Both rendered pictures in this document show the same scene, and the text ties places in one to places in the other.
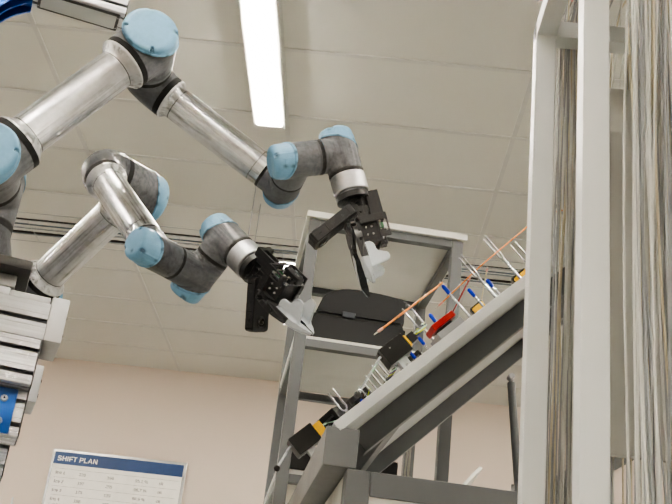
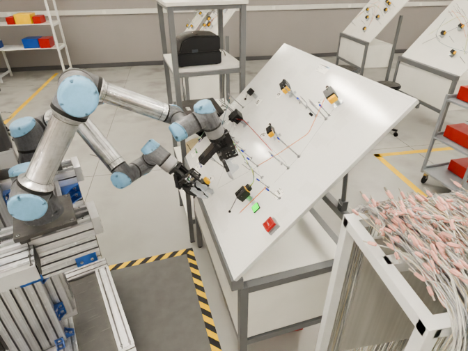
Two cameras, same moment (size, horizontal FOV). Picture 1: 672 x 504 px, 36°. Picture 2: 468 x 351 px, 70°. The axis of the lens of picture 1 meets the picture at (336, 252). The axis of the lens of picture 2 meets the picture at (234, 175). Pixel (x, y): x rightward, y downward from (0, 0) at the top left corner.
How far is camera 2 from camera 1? 1.72 m
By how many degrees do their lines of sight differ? 57
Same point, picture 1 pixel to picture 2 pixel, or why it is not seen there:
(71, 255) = not seen: hidden behind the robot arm
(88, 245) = not seen: hidden behind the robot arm
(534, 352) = (324, 341)
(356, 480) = (244, 291)
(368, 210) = (225, 142)
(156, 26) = (81, 96)
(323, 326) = (184, 60)
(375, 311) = (206, 45)
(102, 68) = (61, 133)
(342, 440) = (237, 283)
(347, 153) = (212, 122)
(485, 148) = not seen: outside the picture
